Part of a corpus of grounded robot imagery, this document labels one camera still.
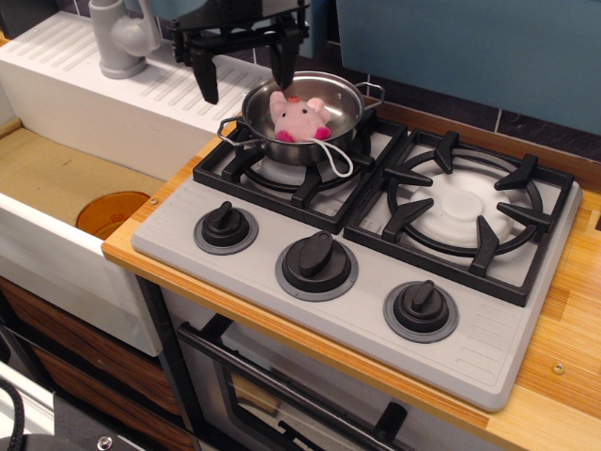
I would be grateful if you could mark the toy oven door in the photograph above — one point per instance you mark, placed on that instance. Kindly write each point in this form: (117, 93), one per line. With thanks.
(270, 397)

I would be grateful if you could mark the wooden drawer front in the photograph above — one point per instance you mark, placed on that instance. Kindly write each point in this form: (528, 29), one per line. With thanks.
(102, 375)

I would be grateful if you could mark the grey toy stove top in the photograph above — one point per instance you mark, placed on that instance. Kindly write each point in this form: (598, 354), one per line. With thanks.
(478, 362)

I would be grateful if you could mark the black right stove knob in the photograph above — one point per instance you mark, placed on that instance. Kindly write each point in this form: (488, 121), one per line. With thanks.
(421, 312)

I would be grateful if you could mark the black stove knob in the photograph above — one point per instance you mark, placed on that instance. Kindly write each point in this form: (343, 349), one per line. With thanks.
(225, 231)
(421, 312)
(317, 269)

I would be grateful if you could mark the black left stove knob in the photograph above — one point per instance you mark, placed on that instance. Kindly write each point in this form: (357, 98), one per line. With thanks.
(225, 231)

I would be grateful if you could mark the teal cabinet panel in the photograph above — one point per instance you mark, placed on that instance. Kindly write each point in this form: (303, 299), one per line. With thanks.
(537, 58)

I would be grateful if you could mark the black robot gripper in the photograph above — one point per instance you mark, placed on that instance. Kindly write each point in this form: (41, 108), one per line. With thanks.
(222, 27)

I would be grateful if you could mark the pink stuffed pig toy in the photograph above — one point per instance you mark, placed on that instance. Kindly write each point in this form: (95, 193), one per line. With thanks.
(301, 135)

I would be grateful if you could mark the black middle stove knob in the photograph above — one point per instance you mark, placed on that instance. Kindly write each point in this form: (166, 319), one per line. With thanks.
(317, 269)

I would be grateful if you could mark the grey toy faucet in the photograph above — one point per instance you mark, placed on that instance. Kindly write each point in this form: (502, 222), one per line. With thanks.
(123, 42)

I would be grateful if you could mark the black right burner grate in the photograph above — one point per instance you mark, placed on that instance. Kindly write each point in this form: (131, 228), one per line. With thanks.
(487, 221)

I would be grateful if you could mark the black left burner grate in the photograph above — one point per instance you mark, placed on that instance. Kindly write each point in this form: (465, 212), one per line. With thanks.
(238, 167)

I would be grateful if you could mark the black burner grate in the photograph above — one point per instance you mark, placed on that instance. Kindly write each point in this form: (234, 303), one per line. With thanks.
(238, 167)
(487, 221)

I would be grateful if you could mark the orange plastic plate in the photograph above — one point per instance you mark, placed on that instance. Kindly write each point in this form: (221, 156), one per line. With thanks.
(104, 215)

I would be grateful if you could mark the black oven door handle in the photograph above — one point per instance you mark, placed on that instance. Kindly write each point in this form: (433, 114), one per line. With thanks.
(209, 341)

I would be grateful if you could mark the white toy sink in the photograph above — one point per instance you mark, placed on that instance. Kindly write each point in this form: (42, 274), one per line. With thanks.
(70, 135)

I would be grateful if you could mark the stainless steel pan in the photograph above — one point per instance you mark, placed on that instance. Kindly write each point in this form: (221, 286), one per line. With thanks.
(343, 100)

